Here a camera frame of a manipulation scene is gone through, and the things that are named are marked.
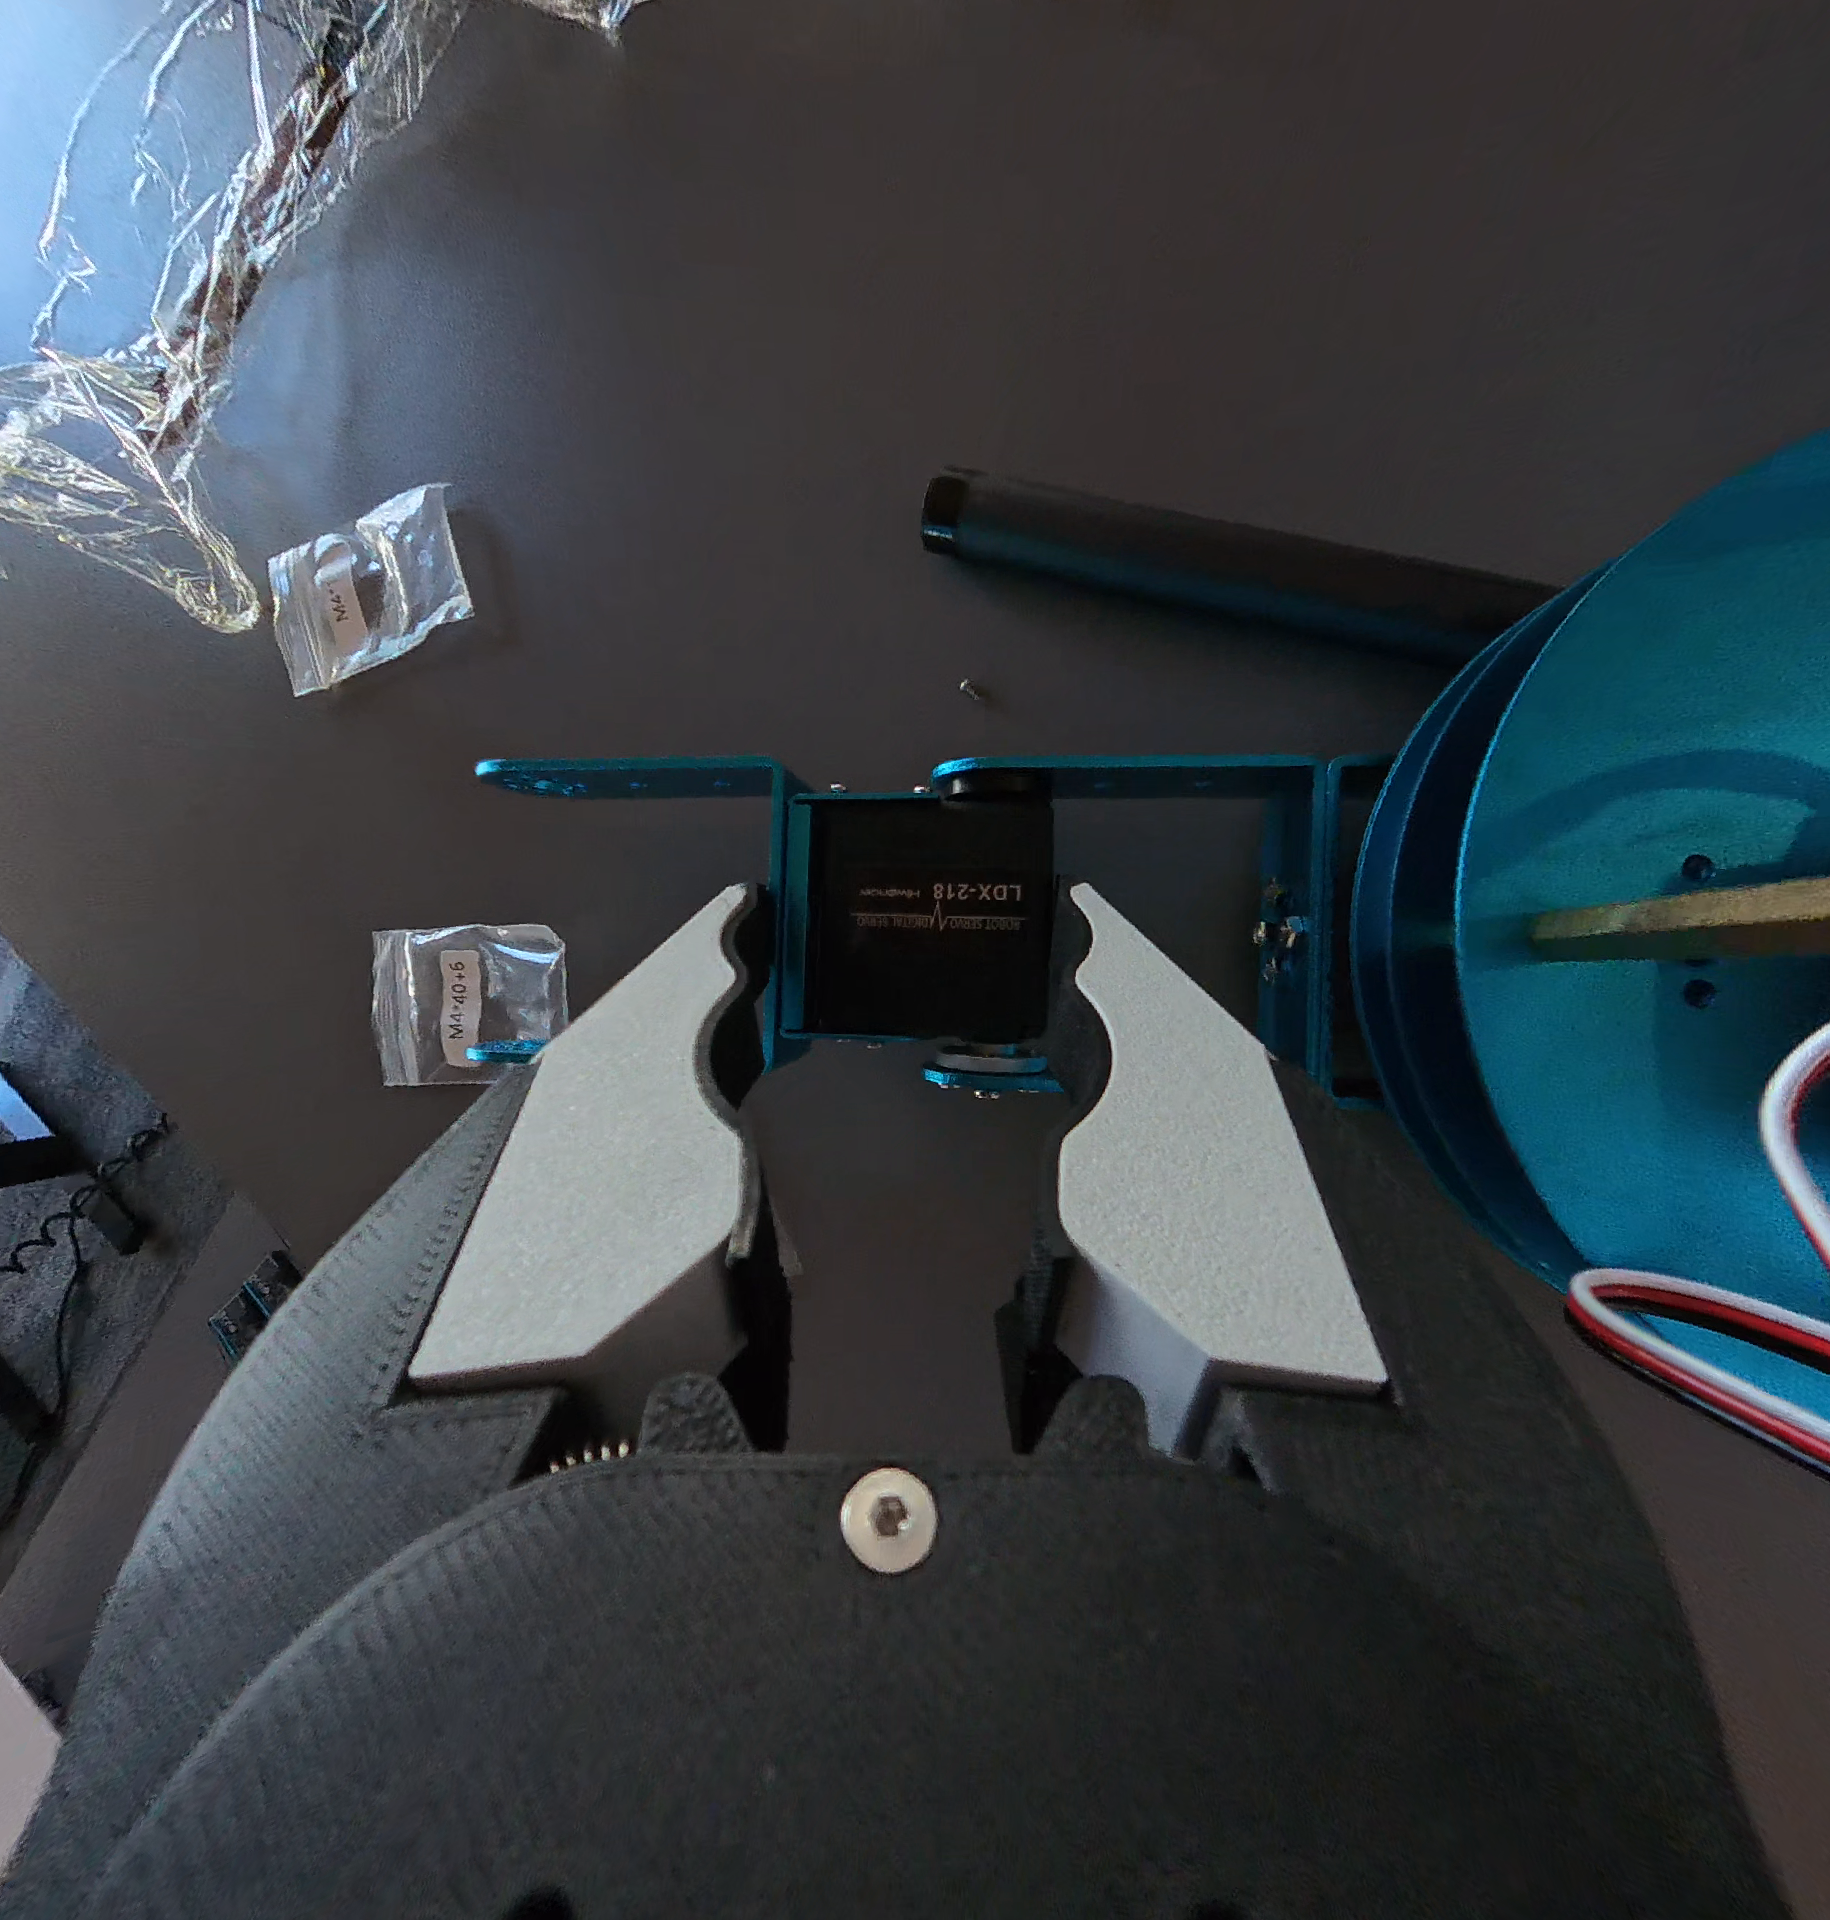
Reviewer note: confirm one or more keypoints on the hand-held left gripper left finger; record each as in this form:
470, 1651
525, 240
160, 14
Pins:
601, 1171

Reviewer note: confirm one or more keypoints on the large clear plastic wrap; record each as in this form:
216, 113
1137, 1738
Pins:
151, 376

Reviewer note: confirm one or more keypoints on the clear bag of standoffs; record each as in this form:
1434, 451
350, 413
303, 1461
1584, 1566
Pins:
465, 998

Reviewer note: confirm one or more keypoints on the blue toy robot arm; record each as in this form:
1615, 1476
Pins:
1606, 751

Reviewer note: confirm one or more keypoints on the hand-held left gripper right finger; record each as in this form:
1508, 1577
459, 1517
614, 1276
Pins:
1201, 1200

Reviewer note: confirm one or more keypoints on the small clear zip bag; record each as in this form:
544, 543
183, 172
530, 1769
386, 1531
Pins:
375, 593

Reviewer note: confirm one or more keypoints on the black electric screwdriver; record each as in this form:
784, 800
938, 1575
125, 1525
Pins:
1185, 556

